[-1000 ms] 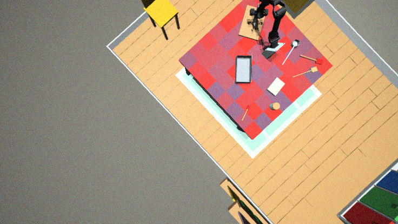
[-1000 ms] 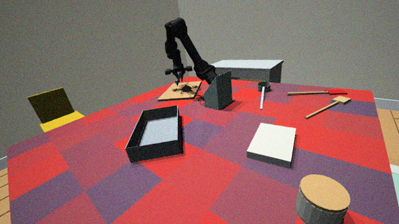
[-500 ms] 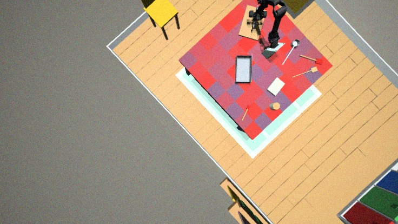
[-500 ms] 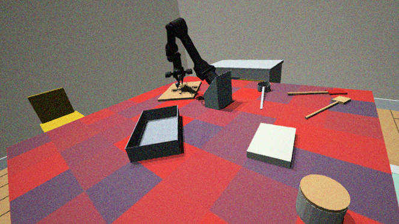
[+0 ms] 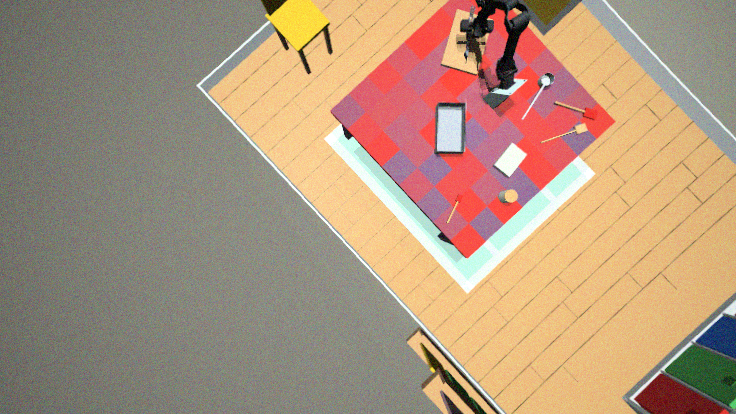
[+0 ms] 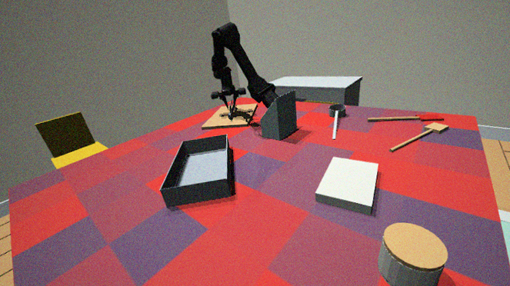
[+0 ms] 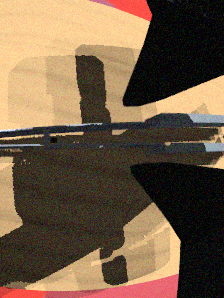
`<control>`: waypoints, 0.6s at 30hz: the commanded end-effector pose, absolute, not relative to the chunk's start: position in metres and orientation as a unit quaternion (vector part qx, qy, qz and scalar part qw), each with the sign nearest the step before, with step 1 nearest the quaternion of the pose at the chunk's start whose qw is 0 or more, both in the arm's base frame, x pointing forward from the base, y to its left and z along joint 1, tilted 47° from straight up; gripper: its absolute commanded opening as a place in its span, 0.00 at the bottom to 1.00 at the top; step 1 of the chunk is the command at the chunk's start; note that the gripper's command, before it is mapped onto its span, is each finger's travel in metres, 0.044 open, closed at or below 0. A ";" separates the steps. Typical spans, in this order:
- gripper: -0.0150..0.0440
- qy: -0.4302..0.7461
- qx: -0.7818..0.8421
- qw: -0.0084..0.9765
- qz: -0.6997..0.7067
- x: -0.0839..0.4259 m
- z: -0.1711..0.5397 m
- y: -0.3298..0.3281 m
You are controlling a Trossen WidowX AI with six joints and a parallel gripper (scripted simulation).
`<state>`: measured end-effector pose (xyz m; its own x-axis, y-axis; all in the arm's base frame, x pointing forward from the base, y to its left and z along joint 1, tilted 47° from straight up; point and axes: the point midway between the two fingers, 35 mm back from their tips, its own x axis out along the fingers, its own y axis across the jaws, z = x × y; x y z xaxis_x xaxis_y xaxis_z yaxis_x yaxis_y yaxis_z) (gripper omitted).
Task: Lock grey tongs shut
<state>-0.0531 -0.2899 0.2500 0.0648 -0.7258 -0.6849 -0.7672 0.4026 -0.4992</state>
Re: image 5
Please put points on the light wooden board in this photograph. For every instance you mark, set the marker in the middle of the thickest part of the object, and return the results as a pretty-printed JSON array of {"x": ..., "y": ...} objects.
[{"x": 456, "y": 46}]

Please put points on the white cylinder with tan lid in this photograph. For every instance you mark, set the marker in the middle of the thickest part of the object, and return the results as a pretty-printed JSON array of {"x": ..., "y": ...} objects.
[{"x": 507, "y": 196}]

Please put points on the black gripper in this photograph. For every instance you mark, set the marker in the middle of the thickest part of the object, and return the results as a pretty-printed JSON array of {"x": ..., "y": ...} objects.
[{"x": 466, "y": 26}]

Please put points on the grey saucepan with long handle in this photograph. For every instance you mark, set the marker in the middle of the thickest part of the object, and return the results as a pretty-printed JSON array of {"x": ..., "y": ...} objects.
[{"x": 544, "y": 81}]

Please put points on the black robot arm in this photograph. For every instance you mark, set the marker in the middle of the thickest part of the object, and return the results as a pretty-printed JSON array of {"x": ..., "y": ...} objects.
[{"x": 514, "y": 27}]

